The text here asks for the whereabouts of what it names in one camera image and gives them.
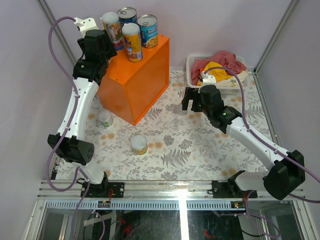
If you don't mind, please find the light blue soup can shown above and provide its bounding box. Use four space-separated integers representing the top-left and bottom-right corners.
137 14 159 49

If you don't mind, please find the white plastic basket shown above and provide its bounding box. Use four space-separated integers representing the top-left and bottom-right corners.
186 53 250 95

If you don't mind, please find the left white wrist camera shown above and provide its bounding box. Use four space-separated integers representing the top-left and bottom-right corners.
74 17 99 36

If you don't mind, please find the pink cloth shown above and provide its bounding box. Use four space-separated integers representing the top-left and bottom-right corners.
191 50 247 81

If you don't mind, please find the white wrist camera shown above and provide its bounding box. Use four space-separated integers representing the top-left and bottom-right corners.
199 71 217 88
74 17 99 36

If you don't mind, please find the cream printed cloth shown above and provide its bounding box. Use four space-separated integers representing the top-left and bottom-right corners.
214 70 249 88

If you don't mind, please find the aluminium front rail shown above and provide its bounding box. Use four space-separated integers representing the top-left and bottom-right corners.
37 180 306 211

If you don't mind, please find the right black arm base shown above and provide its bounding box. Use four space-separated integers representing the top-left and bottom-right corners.
207 170 262 200

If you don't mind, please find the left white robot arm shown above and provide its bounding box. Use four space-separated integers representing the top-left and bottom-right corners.
47 29 117 198

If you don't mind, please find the dark blue tin can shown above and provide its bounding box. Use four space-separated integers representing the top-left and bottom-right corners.
117 7 138 27

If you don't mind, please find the yellow cloth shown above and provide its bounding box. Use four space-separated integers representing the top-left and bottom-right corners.
200 61 232 82

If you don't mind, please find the blue cup white lid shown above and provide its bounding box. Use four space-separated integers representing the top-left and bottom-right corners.
100 12 124 51

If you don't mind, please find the orange box cabinet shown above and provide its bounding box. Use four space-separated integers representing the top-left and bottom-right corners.
97 34 170 126

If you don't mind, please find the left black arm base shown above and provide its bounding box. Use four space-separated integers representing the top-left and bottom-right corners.
76 174 125 200

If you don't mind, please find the tall yellow canister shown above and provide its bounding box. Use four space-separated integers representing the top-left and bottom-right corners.
122 23 143 63

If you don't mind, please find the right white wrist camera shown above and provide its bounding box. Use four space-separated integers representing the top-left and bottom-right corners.
199 71 217 88

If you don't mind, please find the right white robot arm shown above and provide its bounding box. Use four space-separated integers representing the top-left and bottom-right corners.
181 85 305 200

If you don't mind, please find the green can white lid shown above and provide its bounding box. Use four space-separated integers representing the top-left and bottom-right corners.
98 110 114 127

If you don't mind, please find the yellow can white lid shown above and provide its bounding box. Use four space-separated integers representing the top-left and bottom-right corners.
130 135 148 155

